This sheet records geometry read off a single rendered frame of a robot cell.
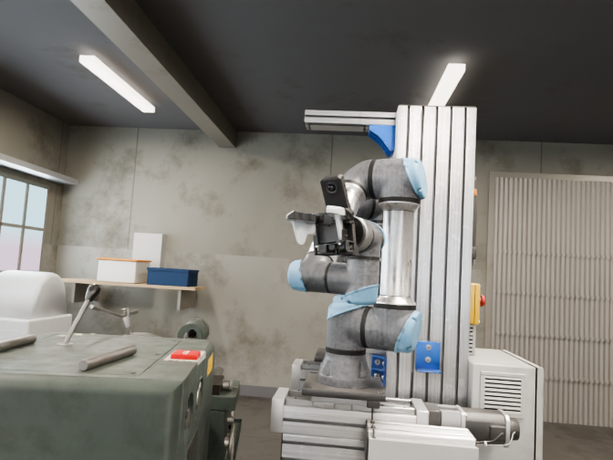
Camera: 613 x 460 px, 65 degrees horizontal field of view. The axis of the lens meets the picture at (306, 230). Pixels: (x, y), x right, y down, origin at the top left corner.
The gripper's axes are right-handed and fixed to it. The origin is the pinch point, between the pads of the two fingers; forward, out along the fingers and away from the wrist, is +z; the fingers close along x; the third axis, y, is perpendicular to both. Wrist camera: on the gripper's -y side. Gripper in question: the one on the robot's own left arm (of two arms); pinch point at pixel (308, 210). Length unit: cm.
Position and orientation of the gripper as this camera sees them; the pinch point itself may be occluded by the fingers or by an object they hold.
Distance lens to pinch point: 86.4
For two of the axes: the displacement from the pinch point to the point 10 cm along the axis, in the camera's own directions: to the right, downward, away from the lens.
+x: -9.0, 1.2, 4.3
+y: 0.6, 9.9, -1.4
